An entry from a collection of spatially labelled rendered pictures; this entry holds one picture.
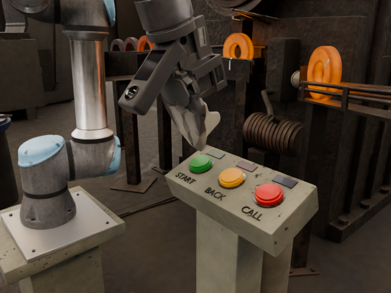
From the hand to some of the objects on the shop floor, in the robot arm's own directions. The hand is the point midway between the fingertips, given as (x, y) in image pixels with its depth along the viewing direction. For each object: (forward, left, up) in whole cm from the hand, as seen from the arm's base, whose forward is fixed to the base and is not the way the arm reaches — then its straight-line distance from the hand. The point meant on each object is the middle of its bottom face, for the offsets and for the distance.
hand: (195, 146), depth 56 cm
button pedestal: (+5, -11, -63) cm, 64 cm away
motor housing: (+61, +31, -63) cm, 93 cm away
